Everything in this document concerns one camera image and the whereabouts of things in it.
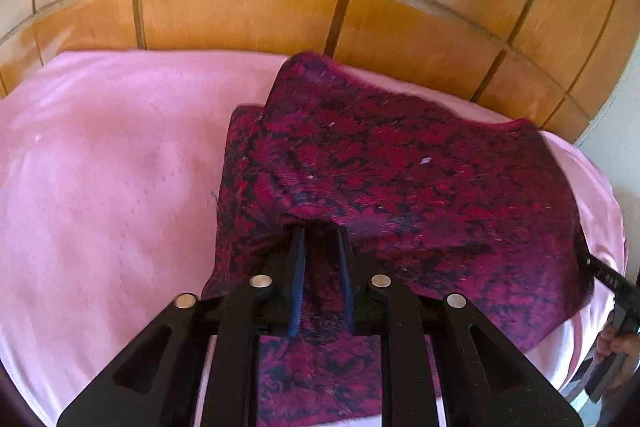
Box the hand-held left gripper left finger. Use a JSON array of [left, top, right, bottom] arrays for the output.
[[57, 227, 307, 427]]

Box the person's right hand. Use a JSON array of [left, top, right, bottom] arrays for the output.
[[596, 313, 638, 364]]

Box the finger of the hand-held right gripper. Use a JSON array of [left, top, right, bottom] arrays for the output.
[[579, 251, 632, 303]]

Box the red floral long-sleeved top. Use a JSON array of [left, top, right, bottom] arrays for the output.
[[201, 52, 597, 424]]

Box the pink bed sheet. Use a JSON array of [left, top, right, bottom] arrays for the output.
[[0, 49, 629, 427]]

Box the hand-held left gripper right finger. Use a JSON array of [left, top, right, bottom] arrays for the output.
[[336, 227, 582, 427]]

